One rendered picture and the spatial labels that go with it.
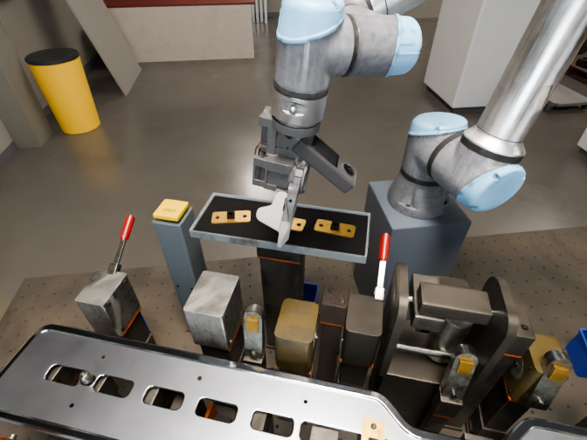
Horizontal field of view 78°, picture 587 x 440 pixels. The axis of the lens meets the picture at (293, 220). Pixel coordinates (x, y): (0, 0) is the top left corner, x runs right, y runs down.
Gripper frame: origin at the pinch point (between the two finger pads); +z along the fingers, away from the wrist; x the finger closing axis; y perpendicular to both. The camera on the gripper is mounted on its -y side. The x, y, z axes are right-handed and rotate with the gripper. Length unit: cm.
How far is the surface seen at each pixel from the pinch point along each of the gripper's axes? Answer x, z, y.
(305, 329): 11.6, 15.5, -7.0
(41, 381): 29, 29, 38
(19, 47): -254, 107, 323
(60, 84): -217, 114, 253
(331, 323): 6.7, 18.8, -11.9
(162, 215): -4.4, 12.6, 29.4
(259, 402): 23.2, 23.9, -2.3
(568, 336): -27, 44, -85
